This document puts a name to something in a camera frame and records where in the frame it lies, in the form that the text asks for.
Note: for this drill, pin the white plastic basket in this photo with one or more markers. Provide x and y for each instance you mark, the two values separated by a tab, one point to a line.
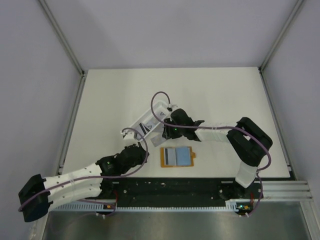
148	117

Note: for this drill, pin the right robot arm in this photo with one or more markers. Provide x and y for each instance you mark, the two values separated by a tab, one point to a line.
249	141

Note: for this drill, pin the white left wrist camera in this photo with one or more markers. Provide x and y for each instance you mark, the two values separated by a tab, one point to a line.
129	133

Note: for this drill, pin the silver diamond card in basket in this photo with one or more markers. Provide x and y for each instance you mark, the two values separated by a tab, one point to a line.
149	126

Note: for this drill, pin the yellow leather card holder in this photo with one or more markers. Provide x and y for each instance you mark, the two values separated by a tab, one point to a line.
184	157

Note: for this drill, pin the silver VIP card in basket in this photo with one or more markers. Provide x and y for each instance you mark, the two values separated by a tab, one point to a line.
162	114

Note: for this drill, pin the aluminium frame post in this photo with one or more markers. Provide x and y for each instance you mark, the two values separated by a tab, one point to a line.
75	99
294	13

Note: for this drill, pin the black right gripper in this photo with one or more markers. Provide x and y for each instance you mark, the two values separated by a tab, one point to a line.
168	134

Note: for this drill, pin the left aluminium frame post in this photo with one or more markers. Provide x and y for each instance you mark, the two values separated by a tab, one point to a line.
75	99

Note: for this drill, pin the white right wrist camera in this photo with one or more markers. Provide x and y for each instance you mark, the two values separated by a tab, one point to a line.
172	107

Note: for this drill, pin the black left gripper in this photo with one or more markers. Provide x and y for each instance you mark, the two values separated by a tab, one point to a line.
143	156

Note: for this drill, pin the right aluminium frame post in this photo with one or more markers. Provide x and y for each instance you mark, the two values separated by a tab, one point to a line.
294	13

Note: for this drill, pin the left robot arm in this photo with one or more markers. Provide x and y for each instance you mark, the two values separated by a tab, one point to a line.
40	195

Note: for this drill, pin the silver card black stripe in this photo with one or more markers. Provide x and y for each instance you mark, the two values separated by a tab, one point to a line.
170	158

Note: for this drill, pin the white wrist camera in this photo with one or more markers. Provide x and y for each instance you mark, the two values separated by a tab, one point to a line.
172	107
129	133

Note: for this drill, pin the silver stripe card in basket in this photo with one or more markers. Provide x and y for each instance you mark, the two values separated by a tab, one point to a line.
141	128

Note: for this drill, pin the silver vip card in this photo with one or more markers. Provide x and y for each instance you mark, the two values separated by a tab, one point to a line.
162	114
157	140

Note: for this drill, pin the silver diamond card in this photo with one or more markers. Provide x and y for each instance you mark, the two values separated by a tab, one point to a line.
149	126
158	129

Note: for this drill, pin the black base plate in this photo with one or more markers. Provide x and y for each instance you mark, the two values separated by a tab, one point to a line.
176	192

